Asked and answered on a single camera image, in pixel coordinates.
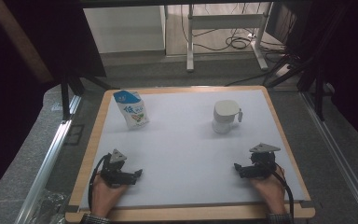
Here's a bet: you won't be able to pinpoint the dark curtain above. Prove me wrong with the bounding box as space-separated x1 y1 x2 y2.
0 0 107 208
265 0 358 153

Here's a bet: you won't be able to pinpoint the person's left hand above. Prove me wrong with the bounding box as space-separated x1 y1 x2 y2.
91 174 129 217

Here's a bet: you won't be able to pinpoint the black coiled floor cables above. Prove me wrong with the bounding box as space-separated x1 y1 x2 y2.
180 3 288 54

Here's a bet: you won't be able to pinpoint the white desk frame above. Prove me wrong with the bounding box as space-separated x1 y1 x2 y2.
186 3 269 73

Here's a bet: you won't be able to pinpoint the black floor cable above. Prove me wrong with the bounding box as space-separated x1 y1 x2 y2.
225 70 273 88

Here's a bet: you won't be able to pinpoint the white cabinet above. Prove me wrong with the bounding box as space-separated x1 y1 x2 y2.
83 6 166 54

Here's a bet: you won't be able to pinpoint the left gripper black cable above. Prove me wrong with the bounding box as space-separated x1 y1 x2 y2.
88 153 107 210

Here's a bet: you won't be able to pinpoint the white table mat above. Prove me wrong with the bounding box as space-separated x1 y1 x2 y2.
78 89 307 210

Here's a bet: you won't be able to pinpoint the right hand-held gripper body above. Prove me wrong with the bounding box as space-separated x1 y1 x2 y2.
249 143 282 179

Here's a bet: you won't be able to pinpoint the blue and white salt bag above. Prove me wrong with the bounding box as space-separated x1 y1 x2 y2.
113 90 150 131

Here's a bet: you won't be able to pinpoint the black tripod stand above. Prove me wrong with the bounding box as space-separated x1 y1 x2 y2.
60 70 115 121
262 52 328 122

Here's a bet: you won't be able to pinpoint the aluminium rail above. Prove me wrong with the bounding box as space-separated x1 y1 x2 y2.
14 94 82 224
300 91 358 224

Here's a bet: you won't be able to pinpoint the person's right hand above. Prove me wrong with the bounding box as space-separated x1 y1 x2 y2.
251 167 288 215

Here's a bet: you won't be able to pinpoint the clear plastic bag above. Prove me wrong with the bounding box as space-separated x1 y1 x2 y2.
31 189 69 224

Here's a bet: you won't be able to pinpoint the white jar with flip lid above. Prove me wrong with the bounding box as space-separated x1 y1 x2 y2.
211 99 243 134

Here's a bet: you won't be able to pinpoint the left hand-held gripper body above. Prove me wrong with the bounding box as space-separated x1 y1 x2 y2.
100 148 129 189

